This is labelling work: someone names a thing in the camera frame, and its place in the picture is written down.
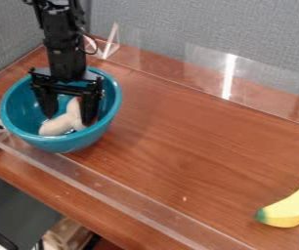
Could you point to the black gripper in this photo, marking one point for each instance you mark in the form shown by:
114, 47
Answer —
66, 77

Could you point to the clear acrylic back barrier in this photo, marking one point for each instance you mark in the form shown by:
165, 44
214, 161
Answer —
253, 84

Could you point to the clear acrylic corner bracket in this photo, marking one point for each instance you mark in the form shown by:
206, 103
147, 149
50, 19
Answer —
102, 48

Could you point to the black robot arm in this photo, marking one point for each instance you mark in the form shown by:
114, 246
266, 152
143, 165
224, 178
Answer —
61, 19

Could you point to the clear acrylic front barrier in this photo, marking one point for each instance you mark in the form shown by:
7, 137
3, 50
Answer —
142, 186

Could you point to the wooden object below table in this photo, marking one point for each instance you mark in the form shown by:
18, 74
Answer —
66, 236

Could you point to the clear acrylic barrier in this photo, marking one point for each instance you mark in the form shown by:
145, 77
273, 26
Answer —
142, 186
253, 84

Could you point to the yellow toy banana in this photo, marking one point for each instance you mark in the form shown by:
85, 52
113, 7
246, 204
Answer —
281, 214

